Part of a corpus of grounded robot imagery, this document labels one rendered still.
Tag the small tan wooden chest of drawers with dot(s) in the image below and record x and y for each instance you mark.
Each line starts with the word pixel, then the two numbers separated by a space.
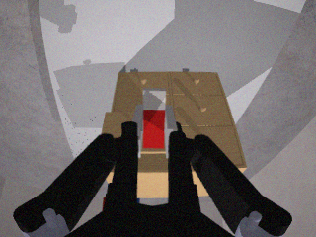
pixel 154 183

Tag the red and white eraser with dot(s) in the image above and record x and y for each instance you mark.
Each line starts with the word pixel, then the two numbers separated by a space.
pixel 154 103

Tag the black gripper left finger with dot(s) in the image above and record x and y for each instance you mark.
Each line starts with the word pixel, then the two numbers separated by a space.
pixel 56 211

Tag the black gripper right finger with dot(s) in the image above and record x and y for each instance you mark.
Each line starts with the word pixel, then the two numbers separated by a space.
pixel 246 212

